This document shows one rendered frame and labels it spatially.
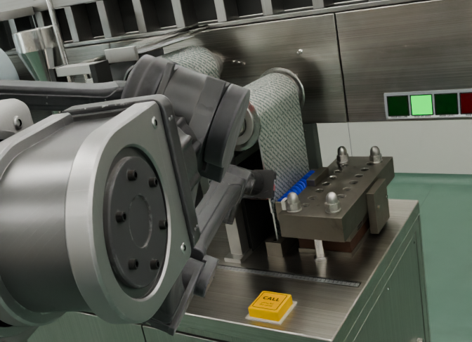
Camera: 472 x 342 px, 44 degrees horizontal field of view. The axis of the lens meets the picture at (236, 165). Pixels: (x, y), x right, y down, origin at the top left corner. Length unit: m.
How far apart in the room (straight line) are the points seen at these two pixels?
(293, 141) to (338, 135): 2.77
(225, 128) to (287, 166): 1.01
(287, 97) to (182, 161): 1.09
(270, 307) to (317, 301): 0.11
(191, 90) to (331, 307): 0.82
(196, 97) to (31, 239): 0.22
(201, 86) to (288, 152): 1.00
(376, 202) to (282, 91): 0.36
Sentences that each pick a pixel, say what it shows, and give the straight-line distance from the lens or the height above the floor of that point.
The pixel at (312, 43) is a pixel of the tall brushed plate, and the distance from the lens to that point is 1.61.
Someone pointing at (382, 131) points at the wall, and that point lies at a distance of 4.17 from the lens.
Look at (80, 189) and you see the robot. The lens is 0.31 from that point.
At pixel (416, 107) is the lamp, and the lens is 1.55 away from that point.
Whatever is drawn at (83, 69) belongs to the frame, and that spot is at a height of 1.43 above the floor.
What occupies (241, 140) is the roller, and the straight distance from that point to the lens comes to 1.38.
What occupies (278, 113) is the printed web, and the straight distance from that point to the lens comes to 1.45.
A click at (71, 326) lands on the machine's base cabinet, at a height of 0.76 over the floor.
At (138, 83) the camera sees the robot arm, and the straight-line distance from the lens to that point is 0.51.
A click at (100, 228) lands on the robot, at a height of 1.47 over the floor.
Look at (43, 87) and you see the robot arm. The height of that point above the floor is 1.45.
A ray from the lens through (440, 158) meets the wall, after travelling 4.14.
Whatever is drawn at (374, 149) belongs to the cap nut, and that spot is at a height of 1.07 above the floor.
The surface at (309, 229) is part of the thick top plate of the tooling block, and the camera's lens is 1.36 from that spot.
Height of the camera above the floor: 1.58
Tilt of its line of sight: 18 degrees down
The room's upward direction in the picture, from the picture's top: 11 degrees counter-clockwise
